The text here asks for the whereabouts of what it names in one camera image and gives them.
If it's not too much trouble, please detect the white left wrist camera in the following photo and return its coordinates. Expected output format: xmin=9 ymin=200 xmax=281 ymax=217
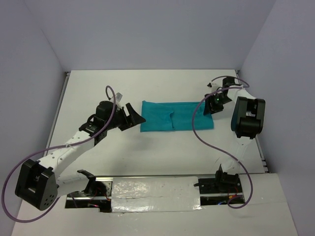
xmin=109 ymin=92 xmax=123 ymax=110

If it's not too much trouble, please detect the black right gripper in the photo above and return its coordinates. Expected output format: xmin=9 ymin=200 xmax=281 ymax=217
xmin=203 ymin=93 xmax=233 ymax=116

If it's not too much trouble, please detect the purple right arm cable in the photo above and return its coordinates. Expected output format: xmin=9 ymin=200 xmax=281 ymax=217
xmin=191 ymin=76 xmax=254 ymax=209

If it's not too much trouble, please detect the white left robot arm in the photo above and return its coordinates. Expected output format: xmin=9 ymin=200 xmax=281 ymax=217
xmin=15 ymin=101 xmax=146 ymax=211

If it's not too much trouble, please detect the white foam cover block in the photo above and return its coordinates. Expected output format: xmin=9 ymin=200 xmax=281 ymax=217
xmin=111 ymin=177 xmax=201 ymax=213

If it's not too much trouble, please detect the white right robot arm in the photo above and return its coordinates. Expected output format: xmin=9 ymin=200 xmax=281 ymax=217
xmin=203 ymin=76 xmax=266 ymax=192

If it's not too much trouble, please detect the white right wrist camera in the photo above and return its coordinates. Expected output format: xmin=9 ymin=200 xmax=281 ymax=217
xmin=207 ymin=83 xmax=221 ymax=92

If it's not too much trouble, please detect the teal t shirt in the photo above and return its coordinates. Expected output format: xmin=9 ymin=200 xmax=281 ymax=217
xmin=140 ymin=101 xmax=214 ymax=132

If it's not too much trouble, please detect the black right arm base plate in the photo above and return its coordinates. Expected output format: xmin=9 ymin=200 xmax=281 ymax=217
xmin=194 ymin=178 xmax=243 ymax=197

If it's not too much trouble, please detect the silver mounting rail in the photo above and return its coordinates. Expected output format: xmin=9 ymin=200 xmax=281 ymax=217
xmin=68 ymin=175 xmax=243 ymax=200

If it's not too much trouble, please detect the white front cover board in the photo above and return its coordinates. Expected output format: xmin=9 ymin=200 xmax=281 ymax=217
xmin=12 ymin=174 xmax=297 ymax=236

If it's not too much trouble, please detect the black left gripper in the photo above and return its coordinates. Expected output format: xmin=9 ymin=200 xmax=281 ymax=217
xmin=105 ymin=103 xmax=145 ymax=131

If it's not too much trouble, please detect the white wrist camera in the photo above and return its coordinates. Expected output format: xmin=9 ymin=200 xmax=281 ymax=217
xmin=109 ymin=92 xmax=123 ymax=110
xmin=207 ymin=83 xmax=221 ymax=92

